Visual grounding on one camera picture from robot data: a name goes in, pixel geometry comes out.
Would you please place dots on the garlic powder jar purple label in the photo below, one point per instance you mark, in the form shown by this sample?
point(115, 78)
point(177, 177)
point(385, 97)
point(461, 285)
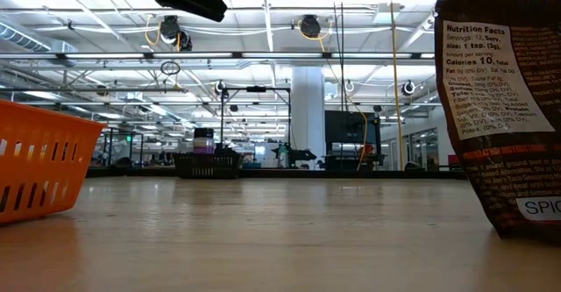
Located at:
point(203, 145)

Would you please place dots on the background black robot arm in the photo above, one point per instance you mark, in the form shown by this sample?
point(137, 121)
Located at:
point(302, 155)

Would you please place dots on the white column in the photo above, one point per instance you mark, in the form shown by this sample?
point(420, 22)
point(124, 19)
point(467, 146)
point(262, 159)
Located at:
point(307, 108)

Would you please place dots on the orange plastic basket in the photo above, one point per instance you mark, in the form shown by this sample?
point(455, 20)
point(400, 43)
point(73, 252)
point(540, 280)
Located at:
point(44, 171)

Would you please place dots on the black monitor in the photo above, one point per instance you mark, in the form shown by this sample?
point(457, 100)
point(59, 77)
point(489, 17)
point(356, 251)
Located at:
point(350, 127)

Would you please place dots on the black slotted plastic basket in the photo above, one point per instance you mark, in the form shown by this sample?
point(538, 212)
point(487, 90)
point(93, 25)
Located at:
point(206, 167)

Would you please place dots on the brown taco seasoning packet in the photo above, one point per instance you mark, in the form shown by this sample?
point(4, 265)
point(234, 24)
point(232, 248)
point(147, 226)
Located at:
point(504, 173)

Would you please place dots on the black metal frame rig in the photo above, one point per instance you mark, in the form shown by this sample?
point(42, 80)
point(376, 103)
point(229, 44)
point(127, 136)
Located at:
point(107, 147)
point(222, 116)

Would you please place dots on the silver air duct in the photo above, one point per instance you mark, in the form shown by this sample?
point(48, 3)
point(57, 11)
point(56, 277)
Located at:
point(26, 40)

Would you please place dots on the black aluminium table frame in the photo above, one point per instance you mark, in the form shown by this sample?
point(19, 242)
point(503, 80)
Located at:
point(307, 173)

